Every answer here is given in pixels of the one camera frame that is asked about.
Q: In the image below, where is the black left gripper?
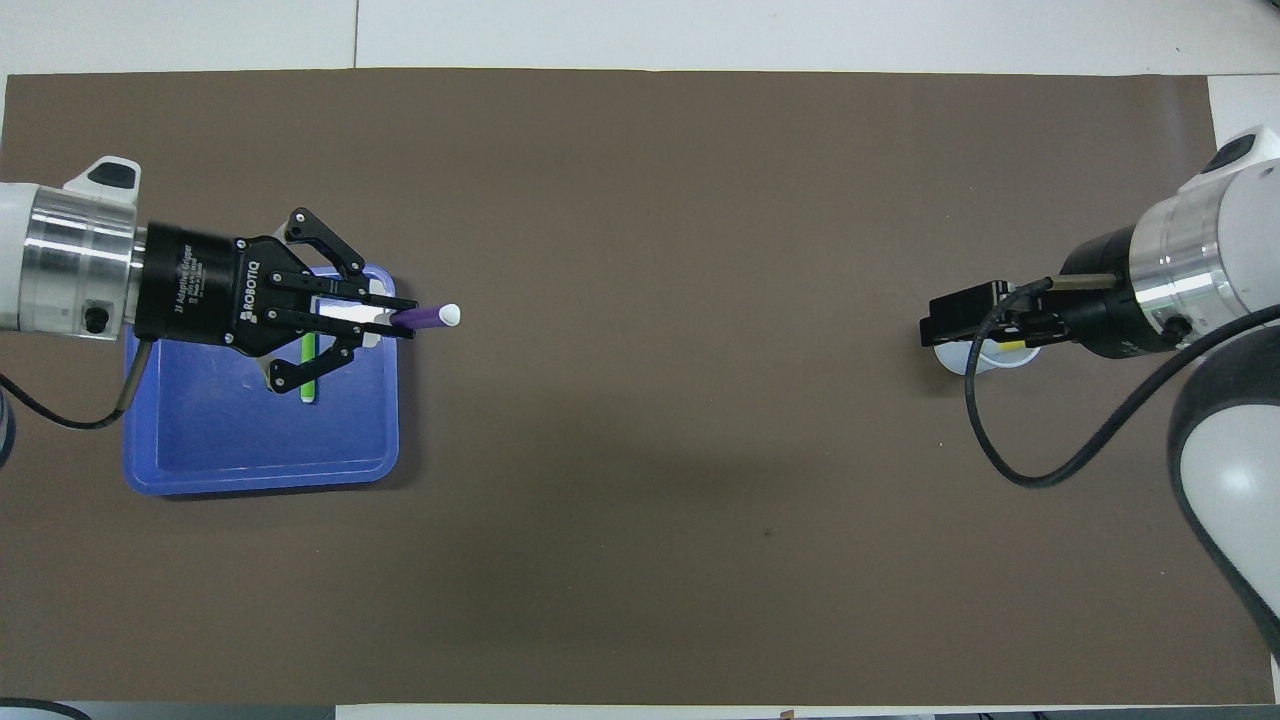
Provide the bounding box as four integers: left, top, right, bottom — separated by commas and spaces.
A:
135, 208, 419, 396

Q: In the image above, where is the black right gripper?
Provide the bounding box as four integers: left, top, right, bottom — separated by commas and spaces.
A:
920, 228, 1181, 359

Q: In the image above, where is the purple pen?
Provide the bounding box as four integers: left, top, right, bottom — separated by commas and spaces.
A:
390, 303, 462, 332

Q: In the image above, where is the translucent plastic cup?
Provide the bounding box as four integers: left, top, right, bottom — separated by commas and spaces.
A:
934, 335, 1042, 377

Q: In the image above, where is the blue plastic tray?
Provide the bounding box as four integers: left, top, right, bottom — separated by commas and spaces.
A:
123, 264, 401, 497

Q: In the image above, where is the brown table mat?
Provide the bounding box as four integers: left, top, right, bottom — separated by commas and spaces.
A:
0, 68, 1276, 706

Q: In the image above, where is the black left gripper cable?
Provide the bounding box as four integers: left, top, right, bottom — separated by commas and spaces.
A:
0, 338, 159, 432

